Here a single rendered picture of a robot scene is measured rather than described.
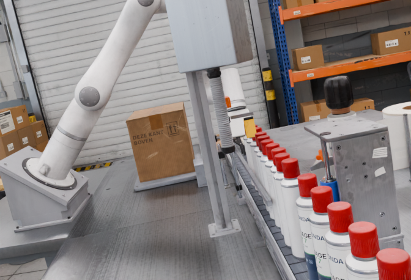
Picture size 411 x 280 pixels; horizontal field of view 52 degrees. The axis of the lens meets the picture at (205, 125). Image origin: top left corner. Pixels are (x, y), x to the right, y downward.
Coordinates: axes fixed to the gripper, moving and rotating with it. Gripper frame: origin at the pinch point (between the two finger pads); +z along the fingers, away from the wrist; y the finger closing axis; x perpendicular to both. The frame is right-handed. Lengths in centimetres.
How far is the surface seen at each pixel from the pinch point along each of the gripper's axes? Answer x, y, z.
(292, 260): -68, -3, 31
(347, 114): -33.5, 28.7, -0.8
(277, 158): -69, -1, 11
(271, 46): 369, 105, -165
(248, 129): -38.5, -2.0, -1.5
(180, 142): 15.9, -23.7, -10.4
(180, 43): -58, -17, -23
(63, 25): 361, -154, -246
